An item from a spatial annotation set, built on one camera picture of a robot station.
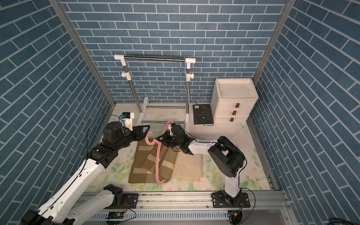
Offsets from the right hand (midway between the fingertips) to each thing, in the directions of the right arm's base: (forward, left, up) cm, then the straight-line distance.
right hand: (157, 139), depth 84 cm
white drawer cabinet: (+27, -47, +11) cm, 55 cm away
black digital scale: (+30, -28, -10) cm, 42 cm away
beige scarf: (-11, -20, -12) cm, 26 cm away
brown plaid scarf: (-15, +6, -9) cm, 19 cm away
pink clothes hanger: (-3, -2, 0) cm, 3 cm away
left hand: (-1, +1, +14) cm, 14 cm away
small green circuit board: (-38, +16, -15) cm, 44 cm away
